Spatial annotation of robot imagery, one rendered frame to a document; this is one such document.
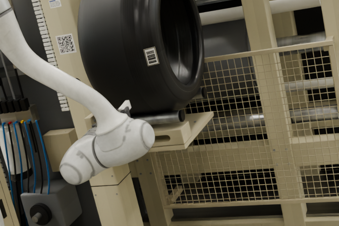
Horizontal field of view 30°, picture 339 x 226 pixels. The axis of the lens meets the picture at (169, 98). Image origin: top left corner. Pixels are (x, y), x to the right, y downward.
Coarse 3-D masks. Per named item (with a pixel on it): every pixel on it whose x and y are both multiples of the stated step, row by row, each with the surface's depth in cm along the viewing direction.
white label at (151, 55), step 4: (148, 48) 211; (152, 48) 211; (144, 52) 212; (148, 52) 212; (152, 52) 212; (148, 56) 212; (152, 56) 212; (156, 56) 212; (148, 60) 212; (152, 60) 212; (156, 60) 213; (148, 64) 213; (152, 64) 213
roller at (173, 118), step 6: (144, 114) 235; (150, 114) 234; (156, 114) 232; (162, 114) 231; (168, 114) 230; (174, 114) 229; (180, 114) 228; (144, 120) 234; (150, 120) 233; (156, 120) 232; (162, 120) 231; (168, 120) 230; (174, 120) 229; (180, 120) 229
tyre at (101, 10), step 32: (96, 0) 219; (128, 0) 213; (160, 0) 219; (192, 0) 249; (96, 32) 216; (128, 32) 211; (160, 32) 216; (192, 32) 261; (96, 64) 218; (128, 64) 214; (160, 64) 215; (192, 64) 260; (128, 96) 223; (160, 96) 222; (192, 96) 239
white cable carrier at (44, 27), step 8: (32, 0) 244; (40, 8) 244; (40, 16) 245; (40, 24) 246; (40, 32) 247; (48, 32) 247; (48, 40) 247; (48, 48) 249; (48, 56) 250; (56, 64) 250; (64, 96) 253; (64, 104) 254
